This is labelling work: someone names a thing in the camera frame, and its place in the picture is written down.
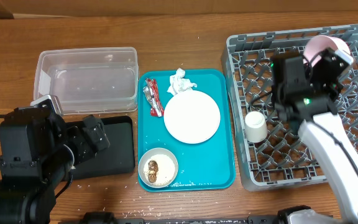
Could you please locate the pink bowl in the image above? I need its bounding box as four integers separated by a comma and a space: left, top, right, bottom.
303, 35, 351, 67

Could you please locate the cream paper cup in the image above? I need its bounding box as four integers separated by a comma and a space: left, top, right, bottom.
244, 111, 268, 143

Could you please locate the large white plate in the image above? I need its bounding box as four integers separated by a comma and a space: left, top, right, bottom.
163, 90, 221, 144

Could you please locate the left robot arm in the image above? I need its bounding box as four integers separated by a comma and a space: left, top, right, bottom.
0, 107, 110, 223

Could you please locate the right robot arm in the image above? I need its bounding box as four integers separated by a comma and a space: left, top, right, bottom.
270, 47, 358, 223

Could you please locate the black plastic bin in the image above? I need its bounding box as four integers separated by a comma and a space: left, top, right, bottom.
69, 116, 135, 180

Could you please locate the clear plastic bin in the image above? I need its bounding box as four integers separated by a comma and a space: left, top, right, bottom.
33, 47, 139, 114

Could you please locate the brown food piece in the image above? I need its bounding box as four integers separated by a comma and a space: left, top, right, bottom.
148, 160, 158, 183

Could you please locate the grey bowl with rice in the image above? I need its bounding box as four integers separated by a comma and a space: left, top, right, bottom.
138, 147, 178, 189

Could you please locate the red foil wrapper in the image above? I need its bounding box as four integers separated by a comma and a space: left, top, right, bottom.
143, 78, 164, 117

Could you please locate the grey dish rack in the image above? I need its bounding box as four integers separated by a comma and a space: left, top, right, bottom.
221, 24, 358, 191

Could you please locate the crumpled white tissue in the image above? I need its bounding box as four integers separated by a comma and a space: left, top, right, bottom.
167, 68, 197, 96

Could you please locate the teal plastic tray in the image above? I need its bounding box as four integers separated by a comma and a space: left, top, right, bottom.
138, 69, 236, 192

